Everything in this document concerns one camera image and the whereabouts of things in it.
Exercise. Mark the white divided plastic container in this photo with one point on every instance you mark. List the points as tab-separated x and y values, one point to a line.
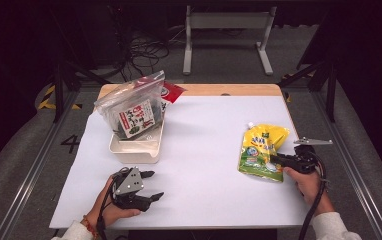
139	150

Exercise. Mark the wooden table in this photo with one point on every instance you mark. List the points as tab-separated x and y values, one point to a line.
212	89

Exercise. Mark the black metal stand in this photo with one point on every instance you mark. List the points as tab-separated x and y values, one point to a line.
330	90
59	86

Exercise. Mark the yellow black hazard tape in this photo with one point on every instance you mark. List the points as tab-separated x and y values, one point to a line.
47	96

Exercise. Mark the grey metal stand frame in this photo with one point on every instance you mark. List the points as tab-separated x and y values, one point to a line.
227	20

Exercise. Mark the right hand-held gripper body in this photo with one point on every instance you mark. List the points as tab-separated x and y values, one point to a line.
305	159

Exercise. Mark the white table sheet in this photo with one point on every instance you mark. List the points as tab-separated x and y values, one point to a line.
195	166

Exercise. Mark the clear bag of dried seaweed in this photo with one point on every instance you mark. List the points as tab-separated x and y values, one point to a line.
132	110

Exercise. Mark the yellow spouted sauce pouch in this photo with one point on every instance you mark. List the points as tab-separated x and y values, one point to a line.
259	150

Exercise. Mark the aluminium floor rail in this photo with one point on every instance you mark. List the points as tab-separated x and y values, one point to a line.
29	180
352	166

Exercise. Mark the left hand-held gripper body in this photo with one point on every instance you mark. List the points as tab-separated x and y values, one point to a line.
129	190

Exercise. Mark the red seasoning packet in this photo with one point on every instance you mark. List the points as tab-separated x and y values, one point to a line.
172	91

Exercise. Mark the person's left hand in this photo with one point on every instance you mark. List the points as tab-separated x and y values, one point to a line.
107	213

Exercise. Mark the person's right hand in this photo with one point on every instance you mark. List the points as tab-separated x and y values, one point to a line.
304	185

